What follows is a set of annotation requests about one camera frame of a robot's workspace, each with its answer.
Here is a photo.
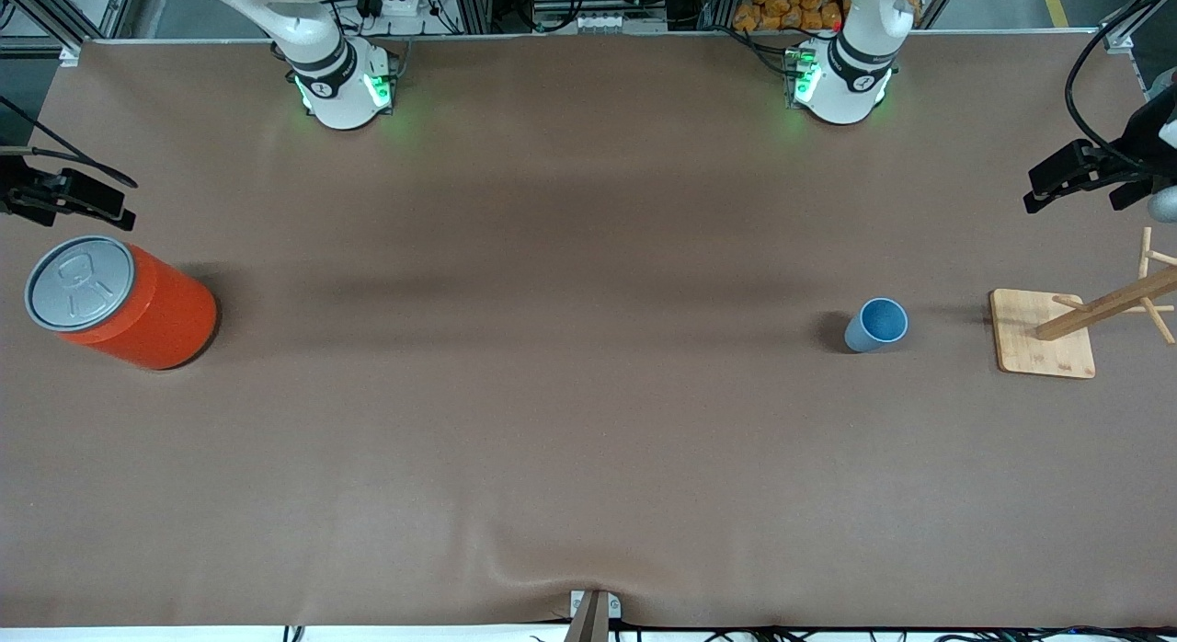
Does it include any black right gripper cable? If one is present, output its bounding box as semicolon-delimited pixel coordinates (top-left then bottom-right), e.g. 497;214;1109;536
0;92;141;190

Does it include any wooden cup rack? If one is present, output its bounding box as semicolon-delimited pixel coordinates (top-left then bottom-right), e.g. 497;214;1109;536
989;226;1177;379

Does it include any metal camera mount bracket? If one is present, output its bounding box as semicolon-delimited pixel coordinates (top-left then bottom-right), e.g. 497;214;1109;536
563;589;623;642

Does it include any blue plastic cup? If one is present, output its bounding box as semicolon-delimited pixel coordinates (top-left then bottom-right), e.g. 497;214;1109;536
844;297;909;353

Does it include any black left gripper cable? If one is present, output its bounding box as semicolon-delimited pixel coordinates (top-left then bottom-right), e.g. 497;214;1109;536
1064;0;1177;176

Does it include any brown table mat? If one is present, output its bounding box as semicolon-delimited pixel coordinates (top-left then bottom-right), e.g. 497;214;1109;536
0;30;1177;629

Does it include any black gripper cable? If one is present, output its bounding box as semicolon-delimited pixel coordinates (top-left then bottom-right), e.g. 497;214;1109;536
1064;0;1177;176
0;92;141;190

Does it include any bag of orange snacks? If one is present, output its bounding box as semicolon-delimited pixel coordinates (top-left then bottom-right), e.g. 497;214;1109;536
733;0;849;33

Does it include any aluminium frame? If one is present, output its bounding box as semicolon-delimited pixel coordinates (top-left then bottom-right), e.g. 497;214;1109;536
1099;0;1177;52
0;0;139;56

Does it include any white connector strip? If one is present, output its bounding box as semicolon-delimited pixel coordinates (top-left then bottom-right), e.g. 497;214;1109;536
572;12;669;34

